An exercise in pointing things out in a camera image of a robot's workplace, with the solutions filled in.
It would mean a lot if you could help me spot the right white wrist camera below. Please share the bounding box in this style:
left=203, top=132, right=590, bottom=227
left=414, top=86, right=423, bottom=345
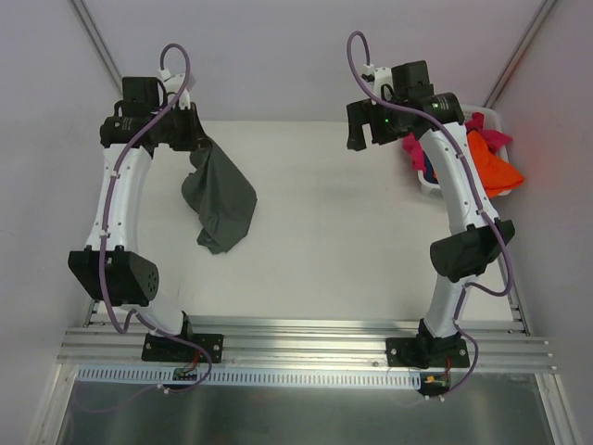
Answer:
left=361, top=64, right=394, bottom=100

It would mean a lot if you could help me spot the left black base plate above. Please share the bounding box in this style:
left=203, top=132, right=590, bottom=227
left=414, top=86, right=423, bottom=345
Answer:
left=141, top=333, right=224, bottom=363

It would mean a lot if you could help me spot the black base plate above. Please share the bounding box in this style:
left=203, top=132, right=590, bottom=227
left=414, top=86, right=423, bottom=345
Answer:
left=141, top=333, right=224, bottom=363
left=385, top=335, right=470, bottom=369

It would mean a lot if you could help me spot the magenta t-shirt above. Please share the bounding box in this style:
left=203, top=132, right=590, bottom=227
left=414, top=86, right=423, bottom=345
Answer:
left=401, top=106, right=512, bottom=173

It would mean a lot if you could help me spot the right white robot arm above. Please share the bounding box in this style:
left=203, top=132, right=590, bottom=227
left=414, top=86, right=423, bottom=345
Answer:
left=347, top=60, right=515, bottom=369

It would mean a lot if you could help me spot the white plastic laundry basket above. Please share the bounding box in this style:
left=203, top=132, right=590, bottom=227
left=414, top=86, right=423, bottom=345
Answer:
left=414, top=103, right=503, bottom=199

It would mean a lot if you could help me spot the white slotted cable duct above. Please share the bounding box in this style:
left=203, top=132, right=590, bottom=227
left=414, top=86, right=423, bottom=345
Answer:
left=77, top=365, right=421, bottom=390

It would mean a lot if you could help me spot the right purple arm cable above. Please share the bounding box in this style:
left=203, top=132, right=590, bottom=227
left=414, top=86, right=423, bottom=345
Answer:
left=347, top=31, right=515, bottom=402

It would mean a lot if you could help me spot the right small circuit board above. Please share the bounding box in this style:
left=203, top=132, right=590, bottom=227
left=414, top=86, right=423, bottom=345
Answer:
left=423, top=374, right=450, bottom=388

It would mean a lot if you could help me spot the dark grey t-shirt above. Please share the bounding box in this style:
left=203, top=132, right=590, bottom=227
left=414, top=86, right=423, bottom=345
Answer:
left=181, top=143, right=258, bottom=255

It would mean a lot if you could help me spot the small circuit board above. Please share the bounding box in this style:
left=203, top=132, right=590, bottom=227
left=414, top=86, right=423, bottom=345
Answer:
left=423, top=374, right=450, bottom=388
left=172, top=368, right=197, bottom=381

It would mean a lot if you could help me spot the aluminium mounting rail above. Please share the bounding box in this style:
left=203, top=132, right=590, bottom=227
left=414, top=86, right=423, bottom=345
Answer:
left=57, top=314, right=559, bottom=374

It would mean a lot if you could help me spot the orange t-shirt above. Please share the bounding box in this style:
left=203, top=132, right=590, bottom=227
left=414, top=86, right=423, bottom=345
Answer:
left=467, top=130, right=524, bottom=198

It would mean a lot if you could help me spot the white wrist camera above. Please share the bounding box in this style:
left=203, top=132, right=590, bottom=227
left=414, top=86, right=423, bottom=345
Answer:
left=158, top=69, right=196, bottom=109
left=361, top=64, right=394, bottom=100

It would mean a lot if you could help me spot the left small circuit board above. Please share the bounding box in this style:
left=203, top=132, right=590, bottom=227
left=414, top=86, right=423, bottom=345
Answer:
left=172, top=368, right=197, bottom=381

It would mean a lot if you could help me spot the navy blue t-shirt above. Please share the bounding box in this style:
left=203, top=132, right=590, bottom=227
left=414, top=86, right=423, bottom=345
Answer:
left=423, top=160, right=438, bottom=184

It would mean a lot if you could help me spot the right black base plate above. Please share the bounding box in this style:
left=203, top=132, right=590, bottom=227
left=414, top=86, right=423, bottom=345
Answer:
left=385, top=335, right=470, bottom=369

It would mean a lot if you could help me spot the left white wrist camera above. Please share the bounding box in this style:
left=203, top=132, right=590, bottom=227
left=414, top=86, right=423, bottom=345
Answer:
left=158, top=69, right=196, bottom=109

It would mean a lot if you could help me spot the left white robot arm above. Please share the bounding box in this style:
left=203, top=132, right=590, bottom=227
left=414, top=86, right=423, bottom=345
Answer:
left=68, top=69, right=205, bottom=360

